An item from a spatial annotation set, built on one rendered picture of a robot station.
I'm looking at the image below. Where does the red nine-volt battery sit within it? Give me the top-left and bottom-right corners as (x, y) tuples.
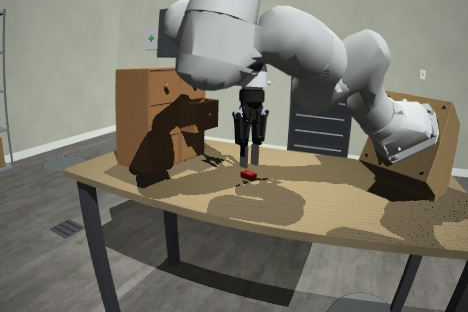
(240, 170), (257, 181)

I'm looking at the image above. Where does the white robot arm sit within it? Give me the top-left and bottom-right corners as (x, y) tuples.
(163, 0), (439, 164)

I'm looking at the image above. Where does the small brown chest of drawers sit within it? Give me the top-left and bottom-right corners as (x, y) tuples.
(115, 67), (206, 174)

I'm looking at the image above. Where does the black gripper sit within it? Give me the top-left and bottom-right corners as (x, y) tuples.
(232, 89), (269, 168)

